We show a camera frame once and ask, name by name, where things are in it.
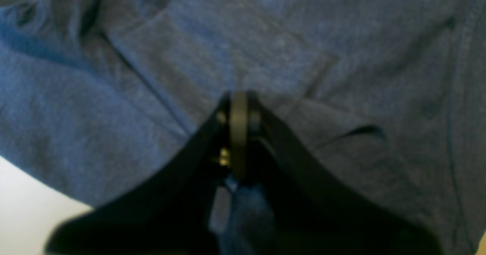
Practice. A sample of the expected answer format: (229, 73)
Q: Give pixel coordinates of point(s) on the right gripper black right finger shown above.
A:
(313, 212)

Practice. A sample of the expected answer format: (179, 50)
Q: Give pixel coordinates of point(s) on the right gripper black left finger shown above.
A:
(166, 215)

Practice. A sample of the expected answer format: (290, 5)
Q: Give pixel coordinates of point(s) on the blue grey T-shirt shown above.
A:
(389, 95)

